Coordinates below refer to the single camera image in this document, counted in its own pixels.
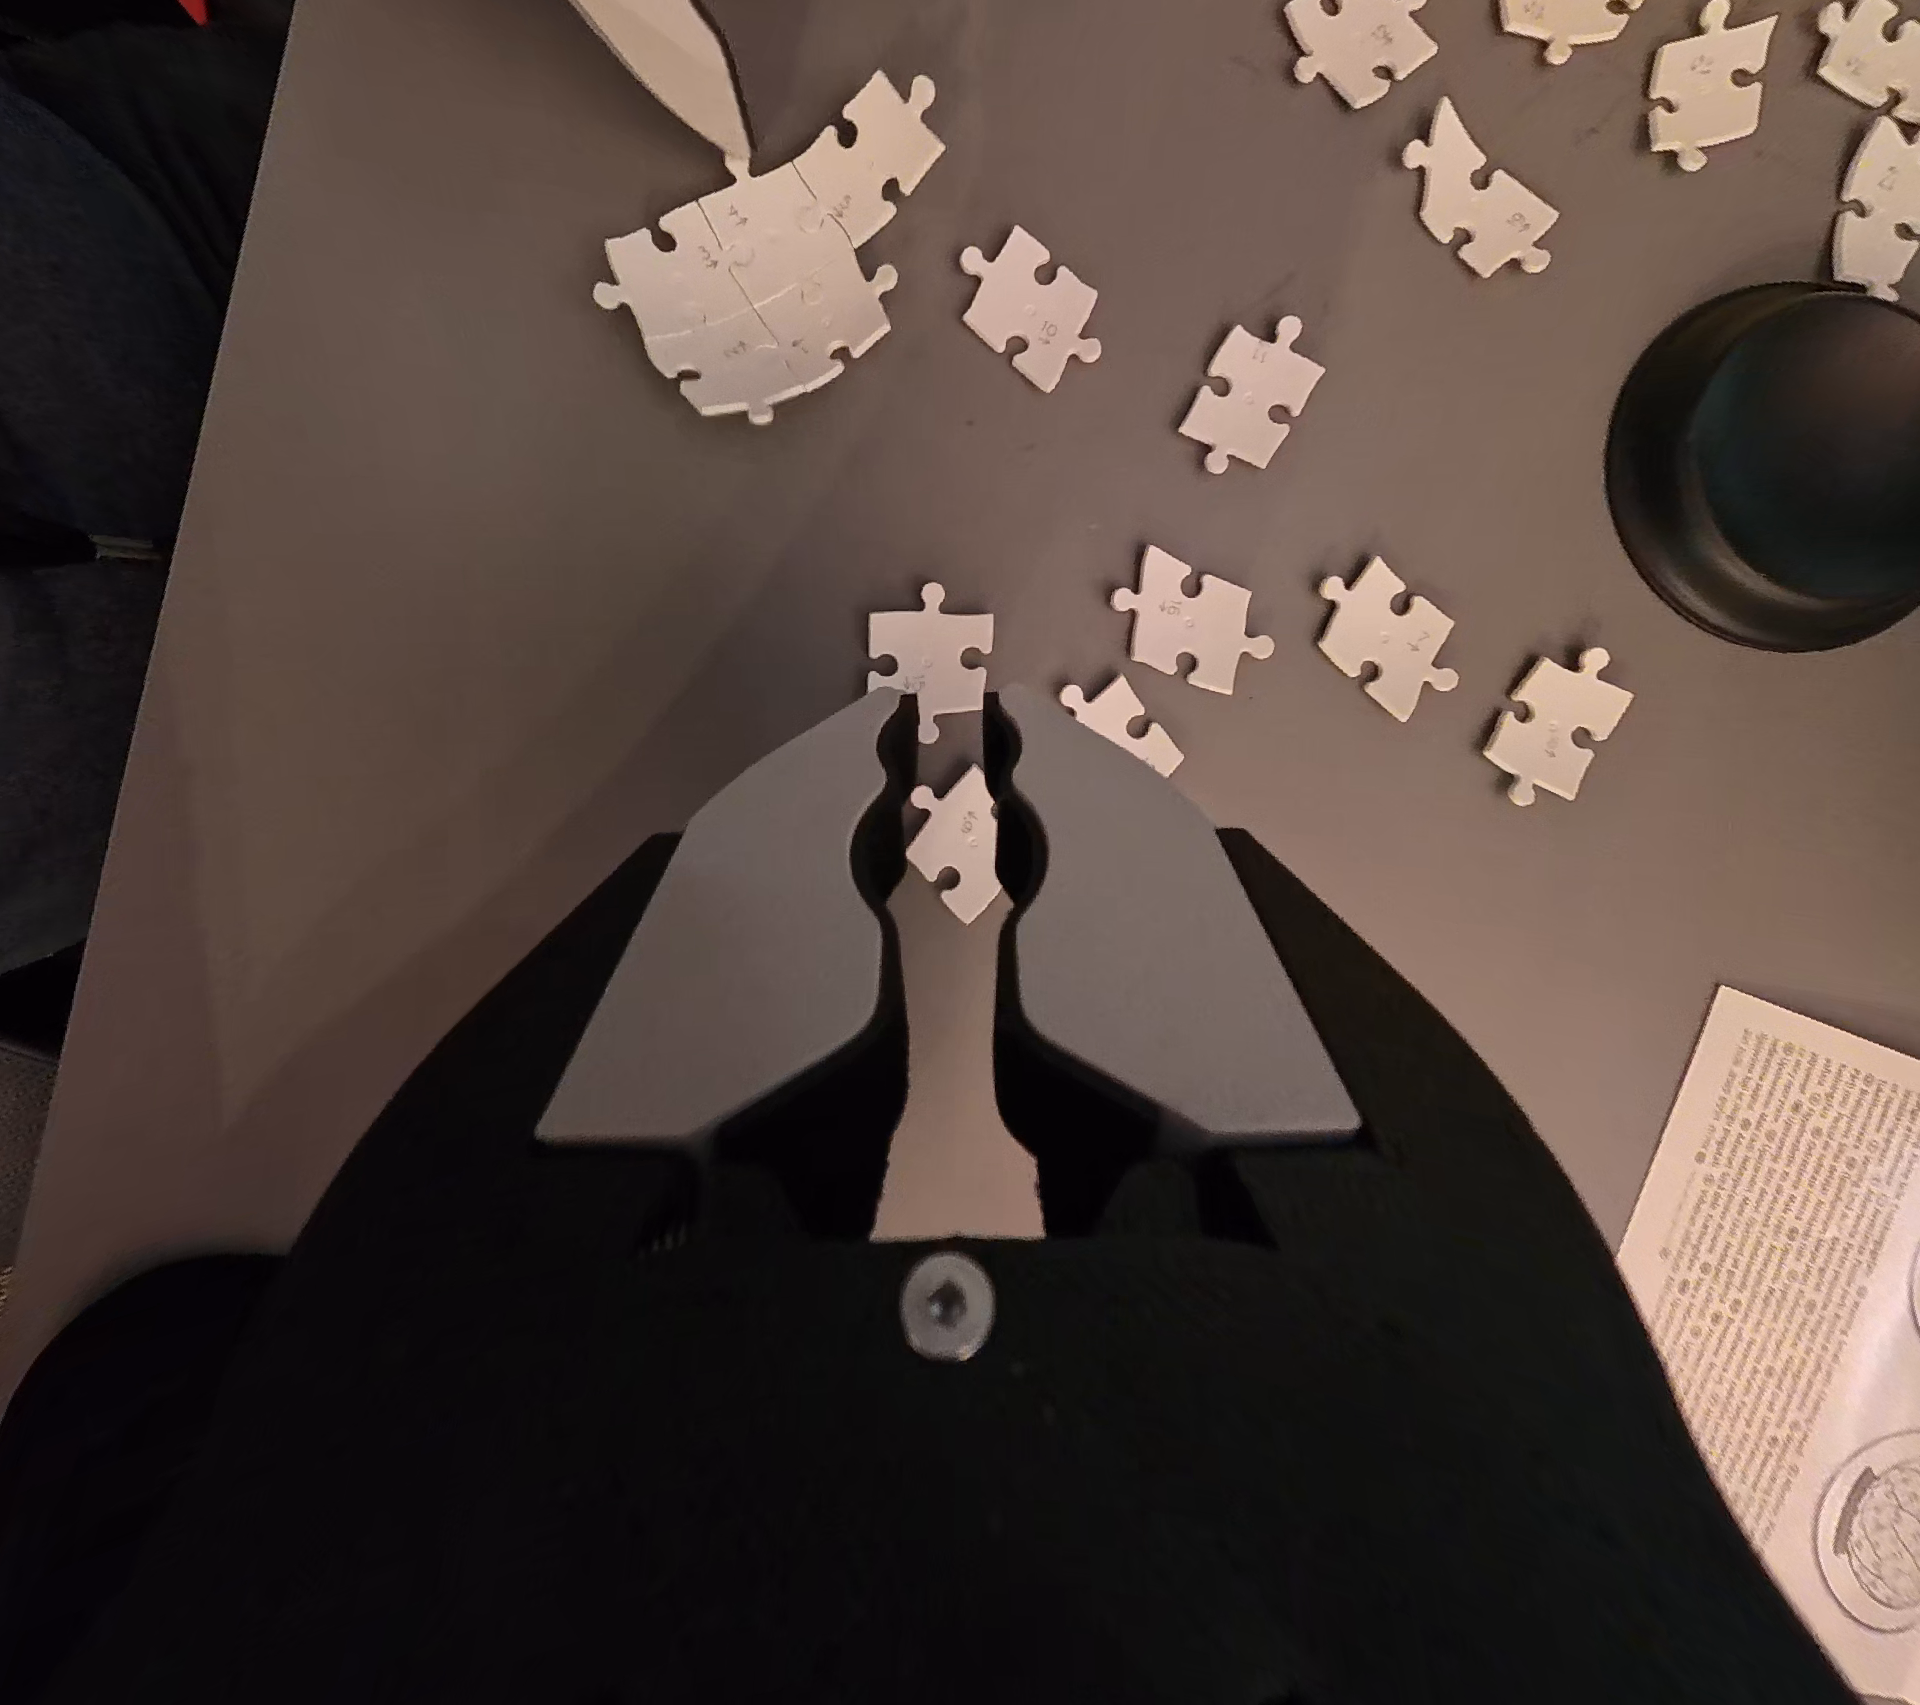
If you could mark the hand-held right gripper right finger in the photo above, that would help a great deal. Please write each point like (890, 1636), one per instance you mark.
(1185, 985)

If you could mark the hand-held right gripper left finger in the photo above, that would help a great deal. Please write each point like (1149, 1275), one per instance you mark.
(705, 985)

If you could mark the single white puzzle piece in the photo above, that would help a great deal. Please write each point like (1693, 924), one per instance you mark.
(931, 654)

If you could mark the joined white puzzle section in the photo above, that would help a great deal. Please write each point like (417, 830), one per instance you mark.
(751, 296)

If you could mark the white puzzle pieces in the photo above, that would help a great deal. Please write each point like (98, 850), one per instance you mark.
(1037, 310)

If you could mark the printed instruction sheet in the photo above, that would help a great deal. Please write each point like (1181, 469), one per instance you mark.
(1772, 1210)

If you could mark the black round dish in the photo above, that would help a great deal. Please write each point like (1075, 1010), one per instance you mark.
(1642, 491)

